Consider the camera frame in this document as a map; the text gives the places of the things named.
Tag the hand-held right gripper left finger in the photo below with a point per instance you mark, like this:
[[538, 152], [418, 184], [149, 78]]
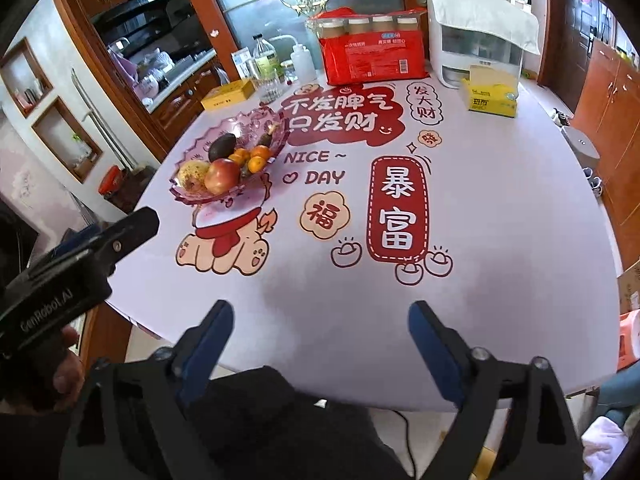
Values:
[[210, 345]]

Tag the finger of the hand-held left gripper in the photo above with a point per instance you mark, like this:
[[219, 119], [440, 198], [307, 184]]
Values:
[[132, 230], [82, 240]]

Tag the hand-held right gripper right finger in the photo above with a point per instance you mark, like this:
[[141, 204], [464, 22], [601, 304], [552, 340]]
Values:
[[435, 350]]

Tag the yellow pear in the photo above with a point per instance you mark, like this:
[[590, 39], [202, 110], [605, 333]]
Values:
[[192, 172]]

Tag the red apple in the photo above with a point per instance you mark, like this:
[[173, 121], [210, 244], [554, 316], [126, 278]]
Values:
[[222, 176]]

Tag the dark avocado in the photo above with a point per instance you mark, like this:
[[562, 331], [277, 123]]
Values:
[[221, 146]]

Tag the small orange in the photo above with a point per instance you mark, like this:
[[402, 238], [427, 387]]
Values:
[[260, 152], [257, 164], [241, 156]]

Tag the pink glass fruit bowl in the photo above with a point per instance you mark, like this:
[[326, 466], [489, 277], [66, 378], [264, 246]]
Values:
[[235, 127]]

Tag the overripe brown banana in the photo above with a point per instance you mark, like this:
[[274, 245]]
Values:
[[268, 136]]

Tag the person's left hand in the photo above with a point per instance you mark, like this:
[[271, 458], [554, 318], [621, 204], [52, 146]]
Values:
[[69, 365]]

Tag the red lidded jar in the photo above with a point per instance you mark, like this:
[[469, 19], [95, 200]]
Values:
[[111, 180]]

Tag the person's black clothing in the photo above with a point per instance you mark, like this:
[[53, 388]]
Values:
[[280, 425]]

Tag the printed table cover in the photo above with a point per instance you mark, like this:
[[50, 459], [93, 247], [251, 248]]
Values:
[[500, 240]]

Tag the wooden kitchen counter cabinet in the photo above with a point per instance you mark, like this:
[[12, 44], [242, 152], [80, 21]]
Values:
[[185, 100]]

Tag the pink plastic bag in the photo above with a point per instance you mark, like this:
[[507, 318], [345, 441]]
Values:
[[125, 67]]

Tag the flat yellow box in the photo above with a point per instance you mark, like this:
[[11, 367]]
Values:
[[227, 95]]

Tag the blue cloth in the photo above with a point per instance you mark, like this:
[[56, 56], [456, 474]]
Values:
[[620, 392]]

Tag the pink plastic stool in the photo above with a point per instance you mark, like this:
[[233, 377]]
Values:
[[631, 335]]

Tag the clear drinking glass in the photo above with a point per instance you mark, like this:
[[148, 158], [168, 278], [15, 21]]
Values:
[[269, 87]]

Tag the white carton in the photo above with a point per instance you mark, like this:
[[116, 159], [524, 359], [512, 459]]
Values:
[[242, 64]]

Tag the white fabric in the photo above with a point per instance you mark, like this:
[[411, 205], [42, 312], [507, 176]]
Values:
[[612, 445]]

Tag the cardboard box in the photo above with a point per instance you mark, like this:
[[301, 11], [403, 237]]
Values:
[[631, 287]]

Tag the small glass jar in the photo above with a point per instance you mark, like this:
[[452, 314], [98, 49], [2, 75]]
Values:
[[288, 74]]

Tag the white plastic squeeze bottle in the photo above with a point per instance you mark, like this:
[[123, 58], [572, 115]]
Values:
[[300, 65]]

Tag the white trash bin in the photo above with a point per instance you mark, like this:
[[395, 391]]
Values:
[[580, 145]]

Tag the yellow tissue box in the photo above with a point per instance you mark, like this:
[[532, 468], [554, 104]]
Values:
[[492, 95]]

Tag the wooden tall cabinet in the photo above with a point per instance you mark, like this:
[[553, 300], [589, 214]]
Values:
[[615, 125]]

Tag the white countertop appliance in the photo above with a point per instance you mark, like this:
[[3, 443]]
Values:
[[450, 55]]

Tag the white cloth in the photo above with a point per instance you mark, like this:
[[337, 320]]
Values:
[[480, 10]]

